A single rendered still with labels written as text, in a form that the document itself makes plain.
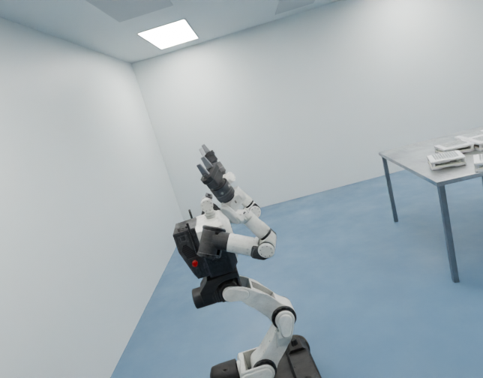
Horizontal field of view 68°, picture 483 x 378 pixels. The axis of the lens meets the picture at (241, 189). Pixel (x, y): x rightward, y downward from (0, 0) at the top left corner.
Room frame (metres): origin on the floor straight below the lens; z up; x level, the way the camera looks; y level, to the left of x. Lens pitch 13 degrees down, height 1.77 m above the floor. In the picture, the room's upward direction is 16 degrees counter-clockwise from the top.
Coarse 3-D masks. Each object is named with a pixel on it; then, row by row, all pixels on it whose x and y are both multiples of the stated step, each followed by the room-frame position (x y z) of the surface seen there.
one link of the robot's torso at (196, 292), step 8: (232, 272) 1.80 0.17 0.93; (208, 280) 1.79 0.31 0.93; (216, 280) 1.79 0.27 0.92; (224, 280) 1.79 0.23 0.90; (240, 280) 1.83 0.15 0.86; (200, 288) 1.83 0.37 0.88; (208, 288) 1.79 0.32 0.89; (216, 288) 1.79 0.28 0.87; (192, 296) 1.81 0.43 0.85; (200, 296) 1.80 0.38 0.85; (208, 296) 1.79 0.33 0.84; (216, 296) 1.80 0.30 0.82; (200, 304) 1.80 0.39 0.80; (208, 304) 1.81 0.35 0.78
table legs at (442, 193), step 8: (384, 160) 3.90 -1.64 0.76; (384, 168) 3.91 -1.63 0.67; (392, 192) 3.89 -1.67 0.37; (440, 192) 2.50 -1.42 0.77; (392, 200) 3.90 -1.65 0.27; (440, 200) 2.51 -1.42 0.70; (392, 208) 3.90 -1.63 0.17; (448, 216) 2.49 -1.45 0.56; (448, 224) 2.49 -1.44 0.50; (448, 232) 2.49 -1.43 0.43; (448, 240) 2.49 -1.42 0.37; (448, 248) 2.50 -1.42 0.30; (448, 256) 2.52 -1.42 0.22; (456, 264) 2.49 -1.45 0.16; (456, 272) 2.49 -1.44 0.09; (456, 280) 2.49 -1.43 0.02
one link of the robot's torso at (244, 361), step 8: (240, 352) 1.94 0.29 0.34; (248, 352) 1.94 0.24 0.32; (240, 360) 1.87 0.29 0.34; (248, 360) 1.94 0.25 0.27; (240, 368) 1.81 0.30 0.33; (256, 368) 1.77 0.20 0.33; (264, 368) 1.77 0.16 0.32; (272, 368) 1.77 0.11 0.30; (240, 376) 1.76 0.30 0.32; (248, 376) 1.76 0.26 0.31; (256, 376) 1.76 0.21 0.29; (264, 376) 1.76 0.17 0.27; (272, 376) 1.77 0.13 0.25
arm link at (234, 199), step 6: (234, 192) 1.54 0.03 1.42; (240, 192) 1.58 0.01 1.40; (216, 198) 1.54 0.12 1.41; (222, 198) 1.51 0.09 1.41; (228, 198) 1.51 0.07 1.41; (234, 198) 1.54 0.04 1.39; (240, 198) 1.56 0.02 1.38; (222, 204) 1.56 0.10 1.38; (228, 204) 1.53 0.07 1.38; (234, 204) 1.54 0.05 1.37; (240, 204) 1.56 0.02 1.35; (234, 210) 1.53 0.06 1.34
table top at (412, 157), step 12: (468, 132) 3.69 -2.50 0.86; (420, 144) 3.77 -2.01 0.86; (432, 144) 3.62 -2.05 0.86; (384, 156) 3.74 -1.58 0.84; (396, 156) 3.55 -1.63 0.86; (408, 156) 3.42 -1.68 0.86; (420, 156) 3.30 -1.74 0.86; (468, 156) 2.88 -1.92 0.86; (408, 168) 3.04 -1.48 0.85; (420, 168) 2.93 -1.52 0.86; (444, 168) 2.75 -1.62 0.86; (456, 168) 2.66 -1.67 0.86; (468, 168) 2.59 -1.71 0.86; (432, 180) 2.55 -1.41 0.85; (444, 180) 2.48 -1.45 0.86; (456, 180) 2.46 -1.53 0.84
